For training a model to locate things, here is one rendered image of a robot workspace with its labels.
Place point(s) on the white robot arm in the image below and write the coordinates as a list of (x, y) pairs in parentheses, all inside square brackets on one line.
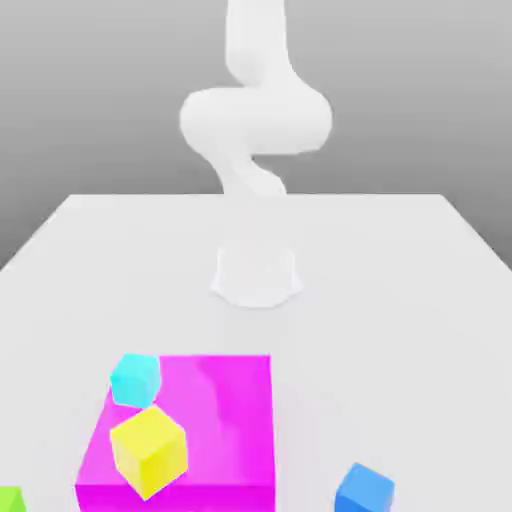
[(256, 116)]

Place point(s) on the small cyan cube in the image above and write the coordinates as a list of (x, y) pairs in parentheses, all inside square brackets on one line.
[(135, 380)]

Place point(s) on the small yellow cube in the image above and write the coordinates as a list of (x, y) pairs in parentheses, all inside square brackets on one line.
[(150, 452)]

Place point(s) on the small blue cube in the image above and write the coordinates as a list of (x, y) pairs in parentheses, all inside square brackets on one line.
[(364, 490)]

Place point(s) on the small green cube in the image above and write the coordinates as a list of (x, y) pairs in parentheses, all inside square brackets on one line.
[(10, 500)]

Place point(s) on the large magenta box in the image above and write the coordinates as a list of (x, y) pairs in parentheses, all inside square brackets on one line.
[(224, 420)]

